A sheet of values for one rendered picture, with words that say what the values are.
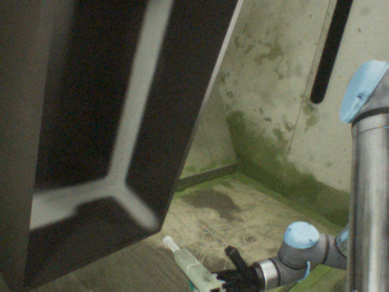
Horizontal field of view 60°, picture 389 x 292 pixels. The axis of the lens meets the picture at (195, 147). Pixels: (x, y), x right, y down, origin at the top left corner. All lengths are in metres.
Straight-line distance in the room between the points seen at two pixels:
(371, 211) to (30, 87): 0.67
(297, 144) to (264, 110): 0.40
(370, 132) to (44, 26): 0.61
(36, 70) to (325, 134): 2.25
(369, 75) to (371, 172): 0.16
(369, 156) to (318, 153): 2.17
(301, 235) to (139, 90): 0.84
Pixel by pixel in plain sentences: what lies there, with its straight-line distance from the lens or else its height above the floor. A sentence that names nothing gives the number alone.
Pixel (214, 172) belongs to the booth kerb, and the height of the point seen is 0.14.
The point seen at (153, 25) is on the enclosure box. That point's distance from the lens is 1.36.
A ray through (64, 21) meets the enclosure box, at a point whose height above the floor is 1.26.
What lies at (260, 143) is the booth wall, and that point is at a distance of 2.99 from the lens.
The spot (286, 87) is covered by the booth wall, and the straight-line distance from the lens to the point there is 2.82.
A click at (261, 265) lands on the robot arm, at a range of 1.11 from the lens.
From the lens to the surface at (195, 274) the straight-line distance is 1.01.
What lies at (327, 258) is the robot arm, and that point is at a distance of 1.09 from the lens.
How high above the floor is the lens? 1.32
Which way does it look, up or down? 20 degrees down
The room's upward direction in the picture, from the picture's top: 10 degrees clockwise
